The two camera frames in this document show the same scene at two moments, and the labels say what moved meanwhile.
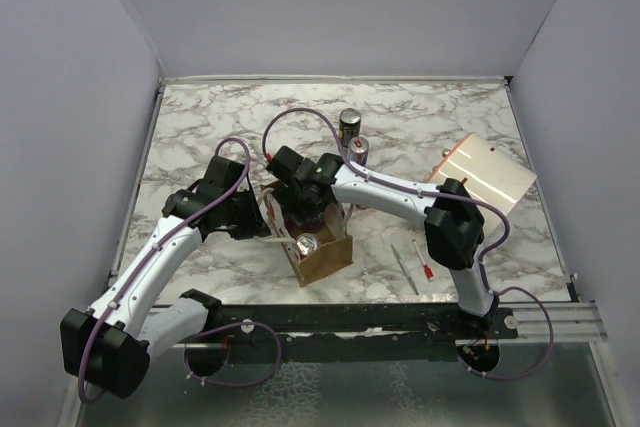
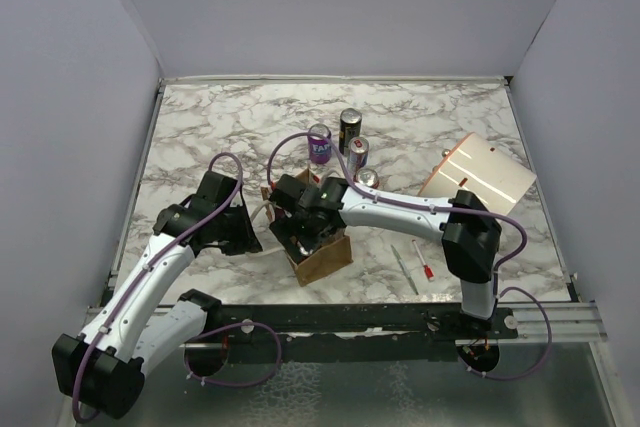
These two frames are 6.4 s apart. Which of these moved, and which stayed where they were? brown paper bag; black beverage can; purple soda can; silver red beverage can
Moved: purple soda can
Stayed: black beverage can; brown paper bag; silver red beverage can
